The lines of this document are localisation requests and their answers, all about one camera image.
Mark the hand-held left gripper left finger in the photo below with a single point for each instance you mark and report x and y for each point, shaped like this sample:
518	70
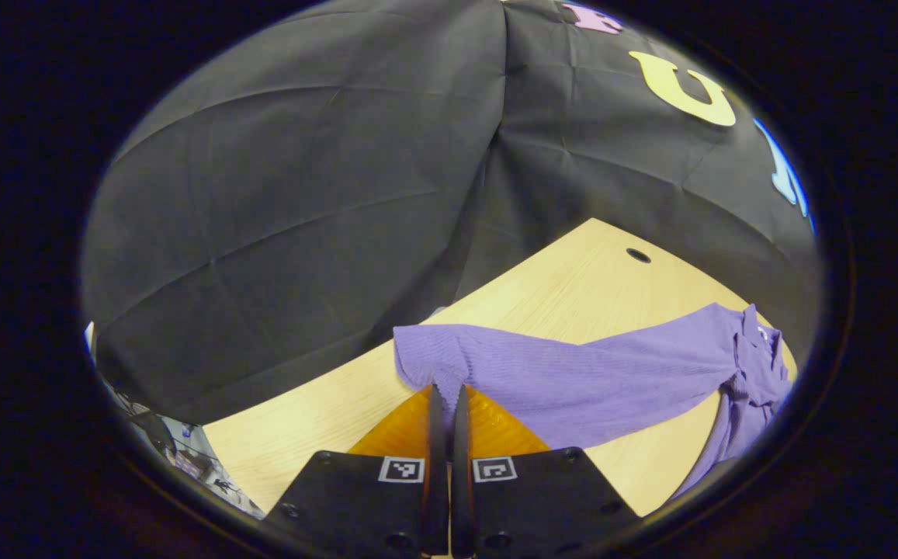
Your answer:
437	497

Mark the grey patterned sheet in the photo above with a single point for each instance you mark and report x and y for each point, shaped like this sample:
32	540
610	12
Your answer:
185	458

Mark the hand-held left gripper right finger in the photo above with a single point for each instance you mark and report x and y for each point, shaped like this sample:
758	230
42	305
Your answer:
462	497

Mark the purple knit shirt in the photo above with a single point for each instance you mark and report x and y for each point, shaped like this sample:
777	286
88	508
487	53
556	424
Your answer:
573	380

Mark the black backdrop cloth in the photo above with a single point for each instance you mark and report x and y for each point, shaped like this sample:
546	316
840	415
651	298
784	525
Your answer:
301	233

